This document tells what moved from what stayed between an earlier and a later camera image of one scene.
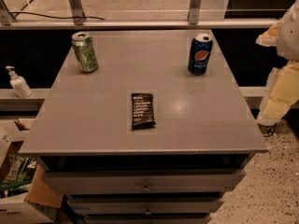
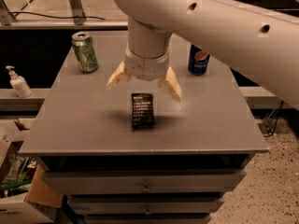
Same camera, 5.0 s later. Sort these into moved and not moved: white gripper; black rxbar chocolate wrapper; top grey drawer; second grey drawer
Moved: white gripper
Not moved: black rxbar chocolate wrapper; top grey drawer; second grey drawer
